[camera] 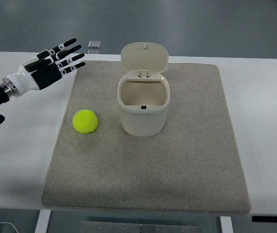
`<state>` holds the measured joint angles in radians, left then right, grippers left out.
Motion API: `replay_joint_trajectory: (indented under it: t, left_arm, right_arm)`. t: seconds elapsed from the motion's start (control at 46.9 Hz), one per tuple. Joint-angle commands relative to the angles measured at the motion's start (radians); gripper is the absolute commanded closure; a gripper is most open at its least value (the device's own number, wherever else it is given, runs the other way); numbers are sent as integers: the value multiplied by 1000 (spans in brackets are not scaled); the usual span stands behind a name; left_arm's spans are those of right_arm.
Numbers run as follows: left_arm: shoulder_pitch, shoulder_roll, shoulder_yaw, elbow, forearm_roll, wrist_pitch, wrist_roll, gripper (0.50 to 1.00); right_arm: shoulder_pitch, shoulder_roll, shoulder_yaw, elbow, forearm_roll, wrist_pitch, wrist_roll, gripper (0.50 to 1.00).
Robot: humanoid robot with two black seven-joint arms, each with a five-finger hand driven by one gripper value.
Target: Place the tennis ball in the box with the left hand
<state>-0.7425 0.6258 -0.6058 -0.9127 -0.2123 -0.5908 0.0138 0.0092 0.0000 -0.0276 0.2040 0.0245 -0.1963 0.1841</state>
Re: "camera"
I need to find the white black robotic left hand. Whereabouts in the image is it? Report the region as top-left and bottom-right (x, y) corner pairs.
(0, 38), (85, 97)

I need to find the yellow-green tennis ball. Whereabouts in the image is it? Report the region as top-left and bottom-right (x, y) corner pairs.
(72, 109), (98, 133)

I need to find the clear square floor object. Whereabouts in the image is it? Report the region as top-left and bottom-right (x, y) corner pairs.
(88, 40), (101, 49)

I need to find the beige lidded plastic bin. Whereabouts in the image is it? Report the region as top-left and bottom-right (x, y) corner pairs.
(117, 42), (170, 136)

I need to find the white left table leg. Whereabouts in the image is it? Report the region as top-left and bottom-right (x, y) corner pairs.
(34, 210), (51, 233)

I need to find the white table leg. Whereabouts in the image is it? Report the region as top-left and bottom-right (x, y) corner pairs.
(220, 216), (233, 233)
(34, 210), (51, 233)

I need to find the grey felt table mat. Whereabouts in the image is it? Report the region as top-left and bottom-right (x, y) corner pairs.
(42, 61), (251, 215)

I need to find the white right table leg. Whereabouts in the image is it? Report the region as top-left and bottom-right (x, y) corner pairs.
(220, 216), (233, 233)

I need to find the black desk control panel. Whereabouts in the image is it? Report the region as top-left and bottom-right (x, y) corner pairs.
(252, 216), (277, 223)

